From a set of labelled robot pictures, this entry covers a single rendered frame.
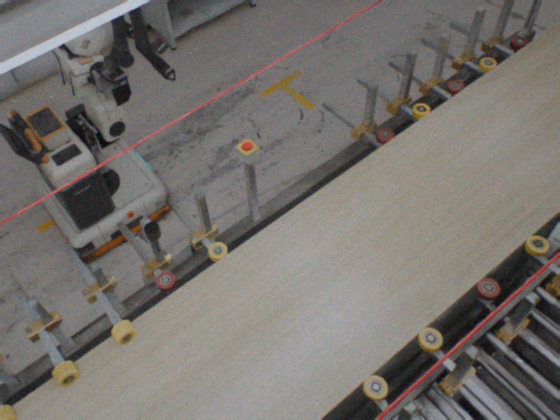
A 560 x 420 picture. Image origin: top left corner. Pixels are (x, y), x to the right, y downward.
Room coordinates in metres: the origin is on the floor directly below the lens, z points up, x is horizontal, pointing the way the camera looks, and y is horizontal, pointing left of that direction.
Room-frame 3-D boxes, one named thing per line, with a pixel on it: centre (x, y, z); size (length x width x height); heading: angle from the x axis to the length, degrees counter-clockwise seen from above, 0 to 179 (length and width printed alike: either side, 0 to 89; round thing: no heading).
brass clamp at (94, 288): (1.13, 0.57, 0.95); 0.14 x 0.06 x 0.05; 120
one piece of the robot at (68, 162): (2.19, 0.88, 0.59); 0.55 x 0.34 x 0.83; 29
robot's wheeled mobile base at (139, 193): (2.24, 0.80, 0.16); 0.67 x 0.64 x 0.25; 119
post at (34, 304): (1.02, 0.77, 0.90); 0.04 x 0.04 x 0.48; 30
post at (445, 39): (2.13, -1.19, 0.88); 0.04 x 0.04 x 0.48; 30
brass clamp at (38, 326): (1.01, 0.79, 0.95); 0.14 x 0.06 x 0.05; 120
